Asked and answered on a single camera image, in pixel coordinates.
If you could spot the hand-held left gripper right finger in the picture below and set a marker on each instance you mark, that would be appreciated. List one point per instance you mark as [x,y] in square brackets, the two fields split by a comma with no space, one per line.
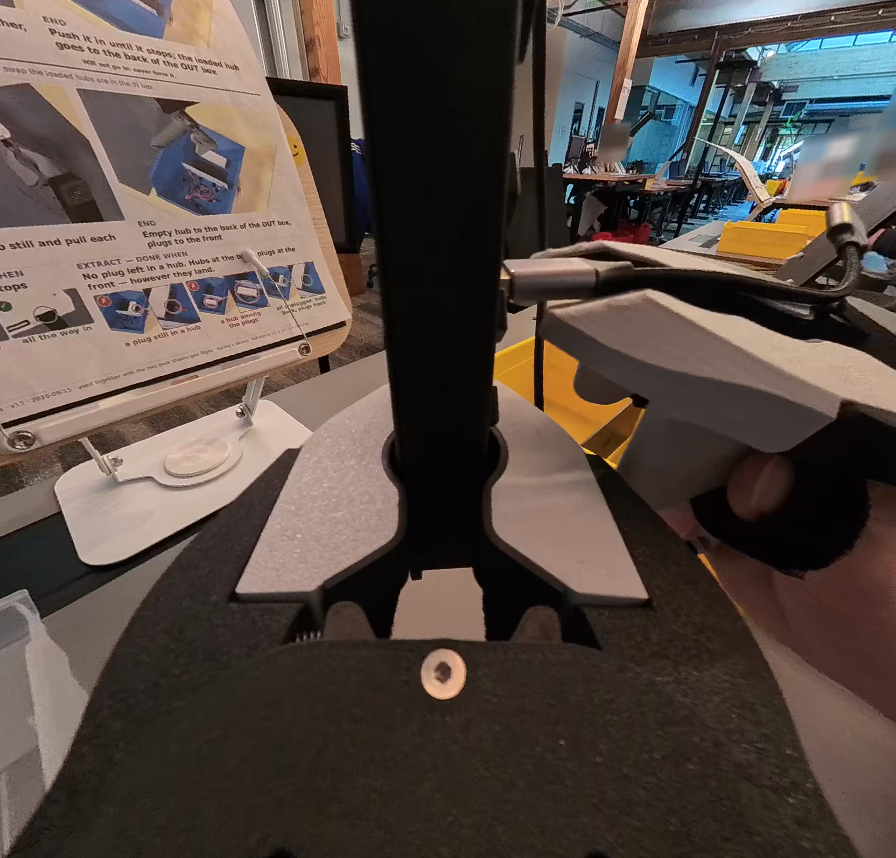
[560,522]

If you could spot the blue jacket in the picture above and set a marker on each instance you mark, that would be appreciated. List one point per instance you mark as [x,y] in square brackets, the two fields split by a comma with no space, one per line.
[360,193]

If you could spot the row of yellow bins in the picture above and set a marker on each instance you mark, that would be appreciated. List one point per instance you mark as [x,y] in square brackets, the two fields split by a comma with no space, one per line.
[749,238]

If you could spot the black framed panel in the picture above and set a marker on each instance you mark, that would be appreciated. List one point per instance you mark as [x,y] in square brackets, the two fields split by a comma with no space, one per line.
[325,158]

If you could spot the row of wooden desks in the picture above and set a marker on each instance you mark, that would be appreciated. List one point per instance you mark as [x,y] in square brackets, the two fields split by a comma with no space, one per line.
[630,180]

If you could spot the black USB hub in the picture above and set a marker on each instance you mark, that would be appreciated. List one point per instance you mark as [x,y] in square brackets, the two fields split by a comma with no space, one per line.
[441,172]

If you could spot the instruction sheet on wooden stand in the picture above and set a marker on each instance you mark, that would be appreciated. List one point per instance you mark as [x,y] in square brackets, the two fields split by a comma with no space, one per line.
[332,263]

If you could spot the yellow smiley sticker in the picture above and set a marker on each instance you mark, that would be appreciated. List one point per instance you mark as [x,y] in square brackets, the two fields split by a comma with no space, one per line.
[297,153]

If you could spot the clear plastic bin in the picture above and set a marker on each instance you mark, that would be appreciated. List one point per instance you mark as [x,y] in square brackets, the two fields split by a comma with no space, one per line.
[35,662]

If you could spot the printed instruction sheet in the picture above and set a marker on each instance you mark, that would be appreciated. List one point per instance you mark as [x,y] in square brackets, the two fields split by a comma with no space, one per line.
[140,207]

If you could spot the yellow storage bin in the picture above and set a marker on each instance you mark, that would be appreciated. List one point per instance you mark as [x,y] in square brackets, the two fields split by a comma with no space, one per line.
[553,382]

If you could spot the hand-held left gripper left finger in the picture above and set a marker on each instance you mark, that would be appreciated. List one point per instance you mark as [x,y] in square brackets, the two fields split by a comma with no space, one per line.
[329,522]

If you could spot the red storage bin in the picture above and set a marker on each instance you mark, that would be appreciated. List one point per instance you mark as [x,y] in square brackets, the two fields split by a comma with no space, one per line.
[633,231]

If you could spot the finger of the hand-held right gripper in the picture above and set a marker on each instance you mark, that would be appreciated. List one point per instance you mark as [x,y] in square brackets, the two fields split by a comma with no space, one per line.
[665,256]
[700,354]

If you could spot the person's right hand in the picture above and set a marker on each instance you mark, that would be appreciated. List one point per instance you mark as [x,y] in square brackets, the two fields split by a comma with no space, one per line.
[840,627]

